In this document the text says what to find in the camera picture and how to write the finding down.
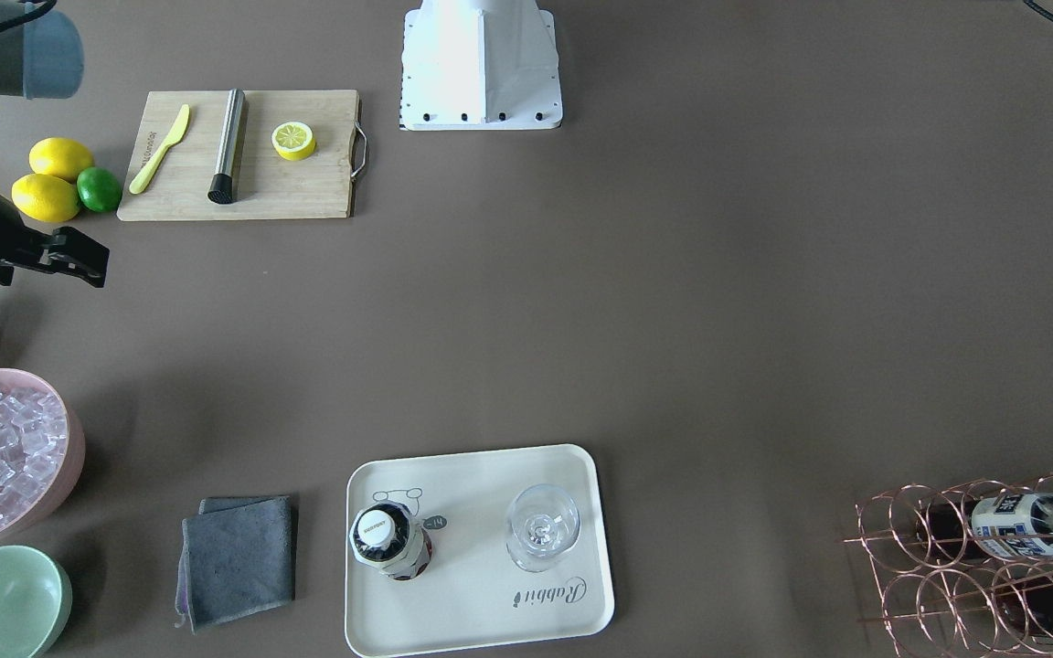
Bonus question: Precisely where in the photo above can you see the white pillar mount base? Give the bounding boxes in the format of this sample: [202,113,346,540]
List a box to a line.
[399,1,564,131]

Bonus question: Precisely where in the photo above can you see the green bowl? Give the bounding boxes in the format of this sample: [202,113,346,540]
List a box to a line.
[0,545,72,657]

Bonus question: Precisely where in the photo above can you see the wooden cutting board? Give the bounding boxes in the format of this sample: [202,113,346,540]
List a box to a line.
[117,89,362,222]

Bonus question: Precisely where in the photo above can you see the steel muddler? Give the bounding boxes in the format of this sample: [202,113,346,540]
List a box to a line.
[207,89,246,205]

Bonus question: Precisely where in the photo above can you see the copper wire bottle basket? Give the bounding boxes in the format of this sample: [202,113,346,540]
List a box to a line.
[845,474,1053,657]

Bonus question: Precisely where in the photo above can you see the half lemon slice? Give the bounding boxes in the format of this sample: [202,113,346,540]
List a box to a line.
[271,121,317,162]

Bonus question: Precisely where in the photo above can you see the tea bottle white cap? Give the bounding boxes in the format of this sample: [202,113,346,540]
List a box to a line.
[347,501,433,580]

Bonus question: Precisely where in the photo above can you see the cream serving tray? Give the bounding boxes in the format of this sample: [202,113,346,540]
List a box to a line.
[344,444,615,657]

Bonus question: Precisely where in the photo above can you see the green lime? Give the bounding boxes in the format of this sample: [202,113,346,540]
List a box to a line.
[75,166,124,213]

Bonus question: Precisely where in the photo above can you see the clear wine glass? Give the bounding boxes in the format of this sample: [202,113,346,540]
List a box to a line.
[505,483,581,572]

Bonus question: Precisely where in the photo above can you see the yellow plastic knife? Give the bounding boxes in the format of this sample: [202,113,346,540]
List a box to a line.
[128,104,191,195]

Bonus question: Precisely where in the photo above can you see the yellow lemon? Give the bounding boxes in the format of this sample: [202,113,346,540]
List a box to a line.
[28,137,95,183]
[11,174,82,222]

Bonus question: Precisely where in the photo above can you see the dark grey folded cloth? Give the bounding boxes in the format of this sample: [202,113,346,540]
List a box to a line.
[175,495,296,634]

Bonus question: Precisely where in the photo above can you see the pink bowl with ice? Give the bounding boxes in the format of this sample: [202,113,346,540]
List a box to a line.
[0,368,85,540]

